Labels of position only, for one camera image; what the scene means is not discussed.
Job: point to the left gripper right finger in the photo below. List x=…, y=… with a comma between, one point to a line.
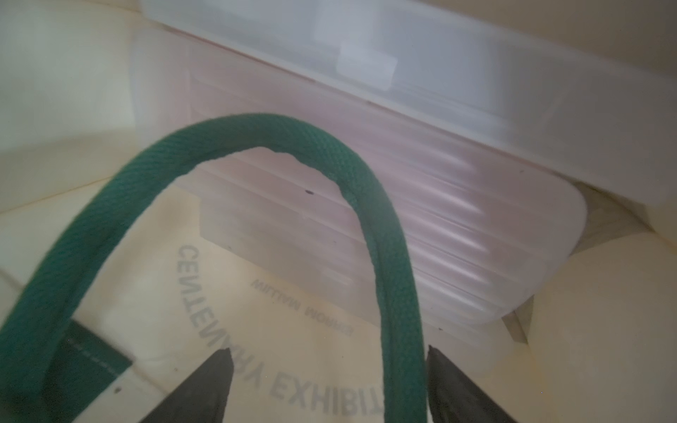
x=455, y=398

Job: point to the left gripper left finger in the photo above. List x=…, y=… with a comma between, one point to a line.
x=201, y=397

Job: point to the cream canvas tote bag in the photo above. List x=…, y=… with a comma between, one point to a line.
x=596, y=343

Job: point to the clear translucent pencil case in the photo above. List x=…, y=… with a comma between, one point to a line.
x=592, y=119

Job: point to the pink translucent pencil case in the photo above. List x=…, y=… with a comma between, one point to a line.
x=484, y=231

